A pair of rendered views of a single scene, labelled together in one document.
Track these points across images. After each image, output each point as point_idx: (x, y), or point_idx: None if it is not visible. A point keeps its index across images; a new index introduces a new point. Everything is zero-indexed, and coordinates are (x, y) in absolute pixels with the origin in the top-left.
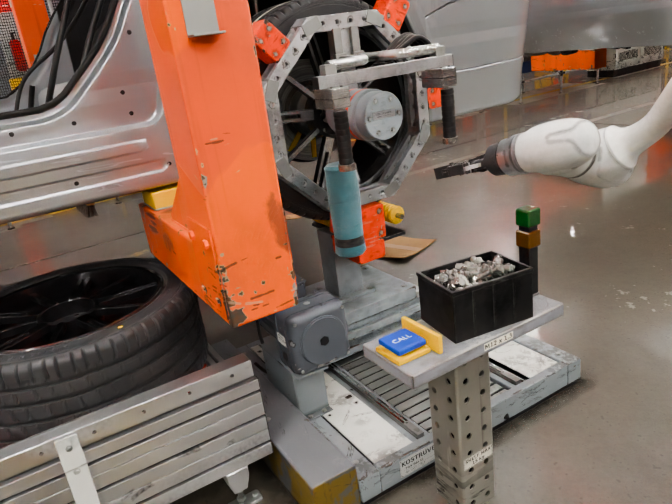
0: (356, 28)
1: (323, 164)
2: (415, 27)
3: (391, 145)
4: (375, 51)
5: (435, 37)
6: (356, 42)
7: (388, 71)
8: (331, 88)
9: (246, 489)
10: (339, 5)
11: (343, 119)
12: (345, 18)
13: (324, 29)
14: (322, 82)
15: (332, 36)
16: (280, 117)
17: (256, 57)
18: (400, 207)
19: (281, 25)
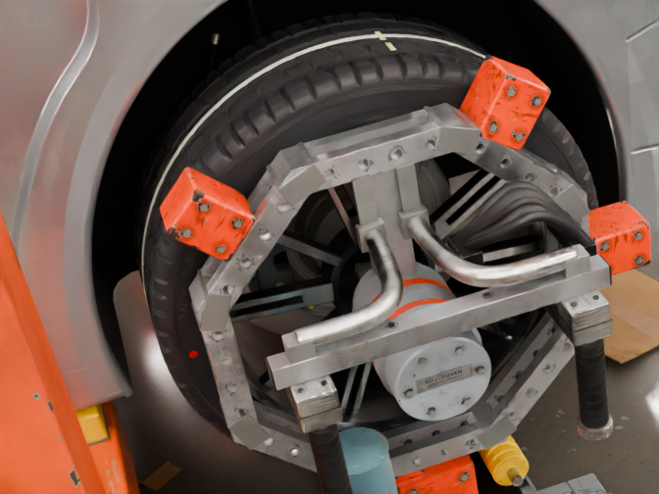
0: (410, 170)
1: (359, 367)
2: (599, 66)
3: (519, 319)
4: (436, 245)
5: (653, 75)
6: (410, 195)
7: (441, 329)
8: (299, 393)
9: None
10: (387, 92)
11: (325, 447)
12: (383, 154)
13: (332, 183)
14: (282, 377)
15: (353, 192)
16: (236, 352)
17: (77, 487)
18: (520, 457)
19: (250, 156)
